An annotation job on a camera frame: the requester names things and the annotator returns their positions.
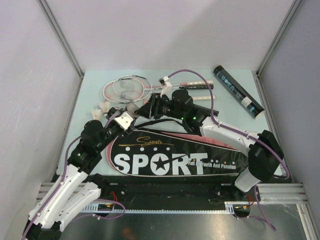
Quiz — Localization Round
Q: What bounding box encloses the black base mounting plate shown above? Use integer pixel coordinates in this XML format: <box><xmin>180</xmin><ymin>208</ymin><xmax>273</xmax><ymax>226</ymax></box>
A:
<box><xmin>100</xmin><ymin>183</ymin><xmax>248</xmax><ymax>202</ymax></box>

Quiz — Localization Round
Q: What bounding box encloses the white slotted cable duct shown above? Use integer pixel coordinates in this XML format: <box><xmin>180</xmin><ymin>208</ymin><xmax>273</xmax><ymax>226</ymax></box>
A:
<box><xmin>80</xmin><ymin>201</ymin><xmax>250</xmax><ymax>214</ymax></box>

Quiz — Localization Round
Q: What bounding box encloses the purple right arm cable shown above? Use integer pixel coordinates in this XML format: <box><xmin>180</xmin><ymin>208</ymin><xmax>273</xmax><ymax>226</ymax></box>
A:
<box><xmin>165</xmin><ymin>69</ymin><xmax>291</xmax><ymax>232</ymax></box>

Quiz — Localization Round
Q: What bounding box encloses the black SPORT racket bag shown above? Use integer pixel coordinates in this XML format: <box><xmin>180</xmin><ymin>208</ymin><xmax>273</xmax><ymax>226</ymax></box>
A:
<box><xmin>106</xmin><ymin>125</ymin><xmax>249</xmax><ymax>178</ymax></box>

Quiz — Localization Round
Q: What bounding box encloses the aluminium frame rail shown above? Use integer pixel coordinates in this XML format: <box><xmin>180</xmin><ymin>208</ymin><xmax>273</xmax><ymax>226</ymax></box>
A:
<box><xmin>36</xmin><ymin>0</ymin><xmax>85</xmax><ymax>78</ymax></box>
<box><xmin>254</xmin><ymin>0</ymin><xmax>304</xmax><ymax>76</ymax></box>

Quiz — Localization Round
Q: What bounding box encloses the aluminium frame rail right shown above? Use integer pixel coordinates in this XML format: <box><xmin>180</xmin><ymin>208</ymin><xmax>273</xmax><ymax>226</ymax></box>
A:
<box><xmin>254</xmin><ymin>0</ymin><xmax>304</xmax><ymax>76</ymax></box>

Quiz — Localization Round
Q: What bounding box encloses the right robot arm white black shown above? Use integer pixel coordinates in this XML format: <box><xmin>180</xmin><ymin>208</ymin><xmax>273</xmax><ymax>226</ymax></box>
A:
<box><xmin>134</xmin><ymin>89</ymin><xmax>285</xmax><ymax>201</ymax></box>

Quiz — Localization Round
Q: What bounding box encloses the white feather shuttlecock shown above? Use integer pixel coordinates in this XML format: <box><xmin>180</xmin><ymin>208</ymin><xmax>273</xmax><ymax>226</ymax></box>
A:
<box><xmin>91</xmin><ymin>109</ymin><xmax>103</xmax><ymax>120</ymax></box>
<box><xmin>99</xmin><ymin>101</ymin><xmax>111</xmax><ymax>114</ymax></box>

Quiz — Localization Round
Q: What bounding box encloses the aluminium frame rail left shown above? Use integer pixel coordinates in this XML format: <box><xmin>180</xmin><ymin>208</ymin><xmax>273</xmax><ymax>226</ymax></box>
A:
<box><xmin>36</xmin><ymin>0</ymin><xmax>85</xmax><ymax>78</ymax></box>

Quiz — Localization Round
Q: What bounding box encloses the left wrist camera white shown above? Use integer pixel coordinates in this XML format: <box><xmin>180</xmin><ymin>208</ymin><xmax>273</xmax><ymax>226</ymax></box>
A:
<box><xmin>114</xmin><ymin>111</ymin><xmax>136</xmax><ymax>131</ymax></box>

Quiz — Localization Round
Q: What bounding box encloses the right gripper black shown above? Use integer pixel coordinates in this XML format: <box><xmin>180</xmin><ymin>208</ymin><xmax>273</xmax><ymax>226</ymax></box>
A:
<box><xmin>135</xmin><ymin>92</ymin><xmax>185</xmax><ymax>120</ymax></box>

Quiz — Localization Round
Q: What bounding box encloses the white black-handled badminton racket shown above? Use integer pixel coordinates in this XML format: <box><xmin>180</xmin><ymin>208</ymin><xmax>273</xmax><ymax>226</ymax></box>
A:
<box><xmin>109</xmin><ymin>75</ymin><xmax>208</xmax><ymax>102</ymax></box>

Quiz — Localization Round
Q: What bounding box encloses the red white badminton racket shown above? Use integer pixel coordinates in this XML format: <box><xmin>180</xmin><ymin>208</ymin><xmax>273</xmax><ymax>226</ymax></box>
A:
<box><xmin>101</xmin><ymin>79</ymin><xmax>215</xmax><ymax>102</ymax></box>

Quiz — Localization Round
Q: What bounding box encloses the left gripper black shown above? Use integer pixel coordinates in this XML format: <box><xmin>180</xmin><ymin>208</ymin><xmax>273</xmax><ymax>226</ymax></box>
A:
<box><xmin>96</xmin><ymin>107</ymin><xmax>135</xmax><ymax>153</ymax></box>

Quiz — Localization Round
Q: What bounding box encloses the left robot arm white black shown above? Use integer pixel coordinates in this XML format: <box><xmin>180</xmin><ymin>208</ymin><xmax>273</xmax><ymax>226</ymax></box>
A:
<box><xmin>21</xmin><ymin>108</ymin><xmax>136</xmax><ymax>240</ymax></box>

